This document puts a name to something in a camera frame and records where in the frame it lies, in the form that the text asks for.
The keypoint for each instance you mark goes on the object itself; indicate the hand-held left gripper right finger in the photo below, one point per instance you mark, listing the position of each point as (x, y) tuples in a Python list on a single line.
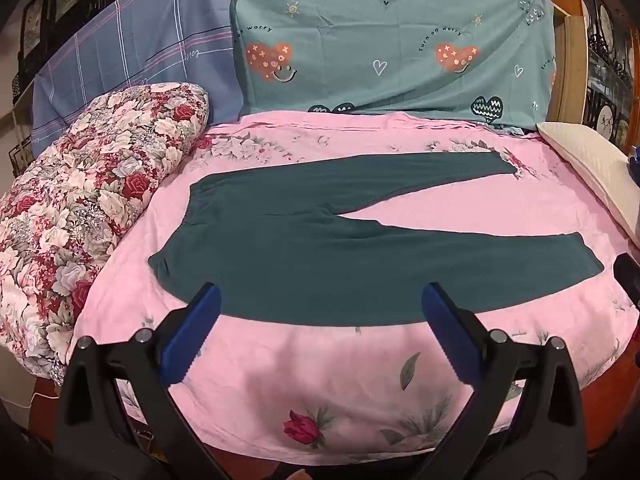
[(450, 330)]

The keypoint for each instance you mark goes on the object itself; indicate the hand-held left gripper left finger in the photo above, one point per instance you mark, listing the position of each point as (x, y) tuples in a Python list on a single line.
[(192, 330)]

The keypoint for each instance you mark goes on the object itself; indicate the dark teal pants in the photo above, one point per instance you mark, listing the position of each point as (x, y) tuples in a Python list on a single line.
[(300, 240)]

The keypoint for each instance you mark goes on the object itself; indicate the pink floral bedsheet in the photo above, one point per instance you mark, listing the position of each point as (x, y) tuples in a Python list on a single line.
[(300, 370)]

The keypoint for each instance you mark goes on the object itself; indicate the white pillow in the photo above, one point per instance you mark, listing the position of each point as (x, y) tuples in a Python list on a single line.
[(580, 160)]

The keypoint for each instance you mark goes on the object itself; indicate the red white floral quilt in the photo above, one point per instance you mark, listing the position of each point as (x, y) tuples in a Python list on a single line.
[(75, 210)]

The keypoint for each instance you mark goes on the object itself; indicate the wooden display shelf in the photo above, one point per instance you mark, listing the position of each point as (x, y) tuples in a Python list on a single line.
[(600, 35)]

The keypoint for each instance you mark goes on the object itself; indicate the blue plaid cloth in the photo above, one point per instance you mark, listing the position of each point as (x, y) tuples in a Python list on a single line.
[(150, 45)]

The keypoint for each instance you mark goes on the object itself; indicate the teal heart printed cloth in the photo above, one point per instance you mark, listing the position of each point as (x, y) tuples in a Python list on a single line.
[(350, 35)]

